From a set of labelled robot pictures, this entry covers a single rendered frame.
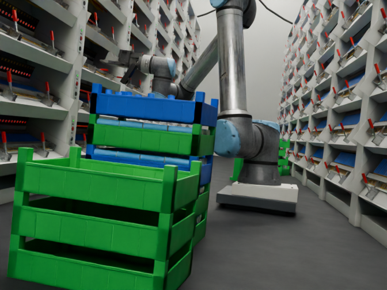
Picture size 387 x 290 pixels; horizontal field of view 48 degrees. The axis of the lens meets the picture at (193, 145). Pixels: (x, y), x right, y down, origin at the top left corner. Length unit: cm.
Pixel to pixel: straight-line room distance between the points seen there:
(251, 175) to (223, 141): 22
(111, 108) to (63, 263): 46
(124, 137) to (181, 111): 17
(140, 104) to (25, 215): 42
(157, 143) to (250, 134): 73
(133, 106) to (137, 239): 45
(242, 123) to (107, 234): 106
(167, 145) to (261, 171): 83
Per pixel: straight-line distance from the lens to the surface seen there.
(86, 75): 204
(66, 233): 81
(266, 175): 185
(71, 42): 190
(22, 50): 152
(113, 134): 114
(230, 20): 187
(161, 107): 109
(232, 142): 169
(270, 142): 185
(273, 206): 178
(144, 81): 322
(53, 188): 82
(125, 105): 113
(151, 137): 110
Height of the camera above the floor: 30
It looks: 2 degrees down
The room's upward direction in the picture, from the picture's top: 6 degrees clockwise
